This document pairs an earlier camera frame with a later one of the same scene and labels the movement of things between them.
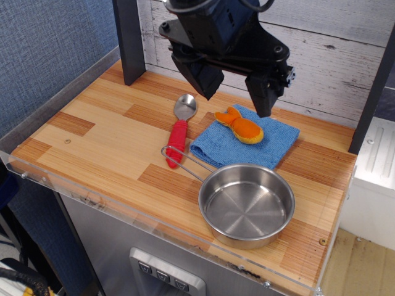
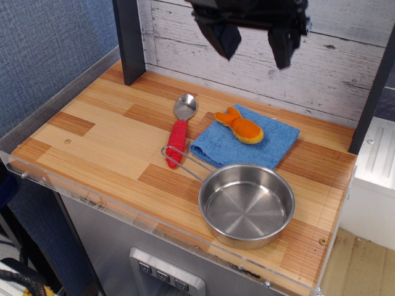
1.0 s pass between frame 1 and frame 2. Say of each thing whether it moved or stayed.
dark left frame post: stayed
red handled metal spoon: stayed
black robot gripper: moved
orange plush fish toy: stayed
